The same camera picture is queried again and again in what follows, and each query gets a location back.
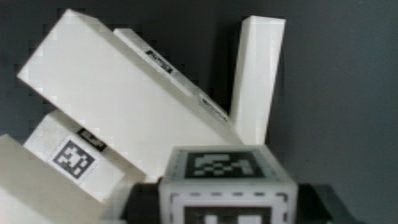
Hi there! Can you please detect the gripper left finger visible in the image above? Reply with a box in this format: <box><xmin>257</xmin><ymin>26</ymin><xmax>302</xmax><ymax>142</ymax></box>
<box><xmin>99</xmin><ymin>181</ymin><xmax>165</xmax><ymax>224</ymax></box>

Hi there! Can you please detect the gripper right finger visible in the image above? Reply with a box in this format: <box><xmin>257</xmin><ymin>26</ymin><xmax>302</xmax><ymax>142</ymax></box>
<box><xmin>294</xmin><ymin>183</ymin><xmax>362</xmax><ymax>224</ymax></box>

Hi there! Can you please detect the white tagged cube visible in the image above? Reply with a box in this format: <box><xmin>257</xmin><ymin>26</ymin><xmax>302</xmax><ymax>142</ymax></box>
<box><xmin>158</xmin><ymin>145</ymin><xmax>298</xmax><ymax>224</ymax></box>

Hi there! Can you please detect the white chair back frame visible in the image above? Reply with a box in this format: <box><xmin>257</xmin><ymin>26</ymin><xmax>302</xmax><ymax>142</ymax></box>
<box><xmin>17</xmin><ymin>10</ymin><xmax>241</xmax><ymax>179</ymax></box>

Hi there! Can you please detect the white chair seat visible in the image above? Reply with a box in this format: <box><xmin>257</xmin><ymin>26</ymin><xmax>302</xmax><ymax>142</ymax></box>
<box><xmin>0</xmin><ymin>135</ymin><xmax>124</xmax><ymax>224</ymax></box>

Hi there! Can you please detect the white chair leg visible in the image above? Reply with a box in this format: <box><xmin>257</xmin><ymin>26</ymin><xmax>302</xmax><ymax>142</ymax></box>
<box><xmin>23</xmin><ymin>110</ymin><xmax>143</xmax><ymax>202</ymax></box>

